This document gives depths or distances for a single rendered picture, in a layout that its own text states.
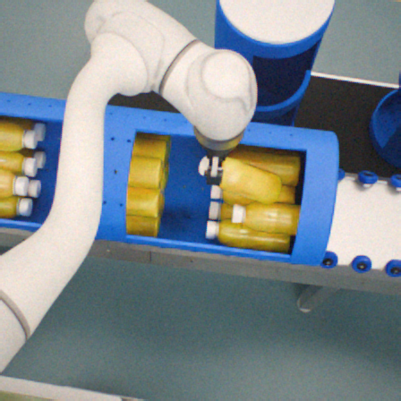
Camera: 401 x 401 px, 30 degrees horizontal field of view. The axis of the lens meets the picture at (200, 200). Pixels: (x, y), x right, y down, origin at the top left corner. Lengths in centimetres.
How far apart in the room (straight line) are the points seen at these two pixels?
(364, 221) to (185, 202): 42
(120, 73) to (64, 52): 187
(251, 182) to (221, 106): 45
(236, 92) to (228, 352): 167
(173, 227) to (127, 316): 100
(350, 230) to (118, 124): 61
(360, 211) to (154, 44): 83
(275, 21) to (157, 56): 73
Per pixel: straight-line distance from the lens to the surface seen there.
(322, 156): 147
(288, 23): 180
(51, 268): 87
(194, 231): 166
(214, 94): 104
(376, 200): 179
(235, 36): 181
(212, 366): 261
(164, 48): 110
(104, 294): 265
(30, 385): 165
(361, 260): 169
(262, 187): 149
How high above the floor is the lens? 261
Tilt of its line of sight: 75 degrees down
